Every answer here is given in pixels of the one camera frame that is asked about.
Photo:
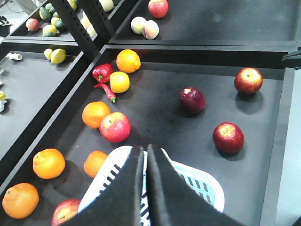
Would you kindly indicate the knobbed orange right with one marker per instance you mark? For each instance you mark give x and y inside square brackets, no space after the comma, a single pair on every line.
[48,163]

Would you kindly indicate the orange beside middle apple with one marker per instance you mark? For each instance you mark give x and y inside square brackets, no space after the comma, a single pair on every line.
[94,112]

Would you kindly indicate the small orange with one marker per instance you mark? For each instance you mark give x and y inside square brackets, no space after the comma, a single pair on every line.
[94,162]

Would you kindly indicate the knobbed orange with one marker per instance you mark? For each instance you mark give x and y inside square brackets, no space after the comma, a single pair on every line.
[48,163]
[20,200]

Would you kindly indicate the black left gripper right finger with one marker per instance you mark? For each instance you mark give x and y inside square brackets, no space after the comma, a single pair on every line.
[171,202]

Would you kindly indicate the pink red apple middle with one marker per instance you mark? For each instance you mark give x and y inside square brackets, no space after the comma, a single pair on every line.
[115,127]

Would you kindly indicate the red bell pepper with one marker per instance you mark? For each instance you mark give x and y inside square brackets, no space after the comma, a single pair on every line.
[102,73]

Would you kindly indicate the pink red apple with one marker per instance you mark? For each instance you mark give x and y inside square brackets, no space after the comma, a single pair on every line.
[65,211]
[115,127]

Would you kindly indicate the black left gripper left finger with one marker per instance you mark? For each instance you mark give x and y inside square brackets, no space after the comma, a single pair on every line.
[114,197]

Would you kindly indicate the red apple right tray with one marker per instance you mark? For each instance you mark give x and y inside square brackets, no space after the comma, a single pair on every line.
[158,8]

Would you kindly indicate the orange near tray edge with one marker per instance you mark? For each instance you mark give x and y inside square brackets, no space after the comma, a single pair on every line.
[128,61]

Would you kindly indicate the yellow lemon front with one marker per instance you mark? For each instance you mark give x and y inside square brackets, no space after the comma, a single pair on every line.
[58,56]

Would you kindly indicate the red chili pepper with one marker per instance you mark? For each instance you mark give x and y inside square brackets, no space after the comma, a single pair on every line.
[109,93]

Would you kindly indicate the pink red apple left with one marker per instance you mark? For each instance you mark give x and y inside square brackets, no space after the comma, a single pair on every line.
[65,211]

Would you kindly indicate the knobbed orange left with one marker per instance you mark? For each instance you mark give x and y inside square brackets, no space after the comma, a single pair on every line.
[20,200]

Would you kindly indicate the red yellow apple front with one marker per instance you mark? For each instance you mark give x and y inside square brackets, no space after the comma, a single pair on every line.
[248,81]

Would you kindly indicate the peach front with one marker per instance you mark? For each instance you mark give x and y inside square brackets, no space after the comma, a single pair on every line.
[150,29]

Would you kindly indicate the light blue plastic basket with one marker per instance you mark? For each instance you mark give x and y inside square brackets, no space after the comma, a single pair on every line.
[204,184]

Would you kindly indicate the dark red apple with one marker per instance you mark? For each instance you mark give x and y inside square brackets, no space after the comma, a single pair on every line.
[193,101]

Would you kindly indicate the yellow orange citrus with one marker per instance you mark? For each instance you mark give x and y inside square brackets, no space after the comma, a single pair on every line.
[119,82]

